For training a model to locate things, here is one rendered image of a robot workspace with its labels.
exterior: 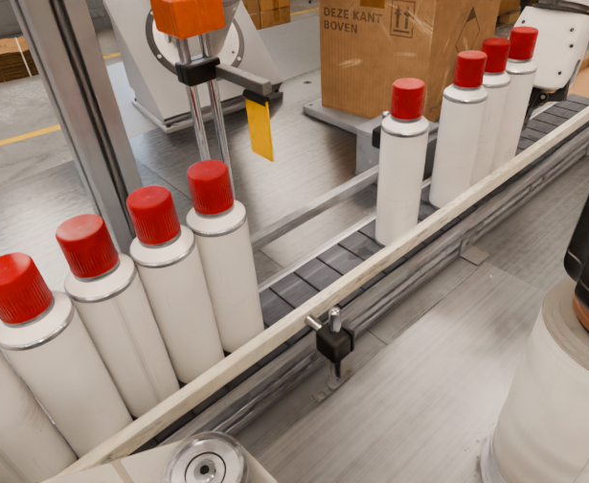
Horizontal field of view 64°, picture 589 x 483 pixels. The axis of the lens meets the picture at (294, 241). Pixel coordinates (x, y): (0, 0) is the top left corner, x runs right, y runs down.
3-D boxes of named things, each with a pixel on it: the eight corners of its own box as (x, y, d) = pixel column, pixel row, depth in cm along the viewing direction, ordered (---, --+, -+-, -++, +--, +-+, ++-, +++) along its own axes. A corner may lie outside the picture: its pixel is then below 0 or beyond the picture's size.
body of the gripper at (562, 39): (517, -9, 65) (487, 76, 70) (595, 1, 59) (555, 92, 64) (538, 1, 70) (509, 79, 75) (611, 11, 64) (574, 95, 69)
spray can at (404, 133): (397, 257, 59) (413, 97, 46) (366, 238, 62) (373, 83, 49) (423, 238, 61) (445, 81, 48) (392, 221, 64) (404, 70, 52)
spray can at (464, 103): (452, 218, 64) (480, 64, 51) (420, 202, 67) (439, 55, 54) (473, 201, 67) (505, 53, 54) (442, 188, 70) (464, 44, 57)
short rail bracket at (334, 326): (335, 402, 49) (334, 326, 42) (316, 384, 51) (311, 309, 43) (356, 384, 51) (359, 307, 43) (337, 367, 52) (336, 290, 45)
